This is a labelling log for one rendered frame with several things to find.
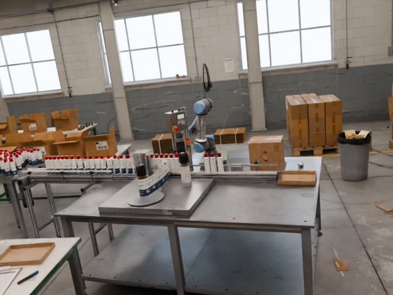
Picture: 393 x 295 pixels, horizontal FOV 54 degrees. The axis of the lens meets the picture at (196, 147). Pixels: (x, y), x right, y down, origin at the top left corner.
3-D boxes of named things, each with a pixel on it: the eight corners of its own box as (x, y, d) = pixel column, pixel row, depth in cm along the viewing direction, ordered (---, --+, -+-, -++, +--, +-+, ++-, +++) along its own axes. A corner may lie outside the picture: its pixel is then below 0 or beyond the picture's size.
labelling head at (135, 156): (136, 179, 373) (131, 153, 366) (142, 174, 384) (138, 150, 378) (149, 179, 368) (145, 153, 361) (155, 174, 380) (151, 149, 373)
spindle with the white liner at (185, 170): (180, 187, 340) (176, 154, 332) (183, 182, 348) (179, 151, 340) (190, 187, 337) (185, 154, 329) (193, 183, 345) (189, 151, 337)
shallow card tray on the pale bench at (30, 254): (-8, 267, 257) (-9, 263, 256) (11, 249, 280) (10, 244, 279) (41, 264, 254) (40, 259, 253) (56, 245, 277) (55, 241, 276)
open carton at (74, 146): (51, 163, 510) (45, 136, 501) (69, 151, 561) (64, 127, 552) (83, 160, 503) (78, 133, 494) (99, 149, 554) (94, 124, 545)
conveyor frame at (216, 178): (113, 180, 395) (111, 176, 393) (118, 177, 405) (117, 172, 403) (276, 181, 338) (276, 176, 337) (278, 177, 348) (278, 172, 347)
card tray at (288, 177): (278, 185, 330) (278, 180, 329) (282, 174, 354) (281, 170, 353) (314, 185, 320) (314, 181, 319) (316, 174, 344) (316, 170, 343)
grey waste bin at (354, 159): (341, 183, 531) (340, 140, 515) (335, 172, 572) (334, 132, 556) (374, 182, 523) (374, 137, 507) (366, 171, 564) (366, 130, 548)
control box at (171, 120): (166, 132, 371) (164, 113, 366) (181, 128, 380) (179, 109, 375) (172, 133, 362) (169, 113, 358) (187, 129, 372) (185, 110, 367)
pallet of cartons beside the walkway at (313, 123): (344, 153, 656) (342, 100, 633) (293, 157, 669) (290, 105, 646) (330, 136, 771) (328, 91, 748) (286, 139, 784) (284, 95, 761)
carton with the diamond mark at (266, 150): (250, 170, 369) (247, 143, 362) (254, 162, 391) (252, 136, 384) (282, 170, 359) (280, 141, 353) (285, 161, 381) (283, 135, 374)
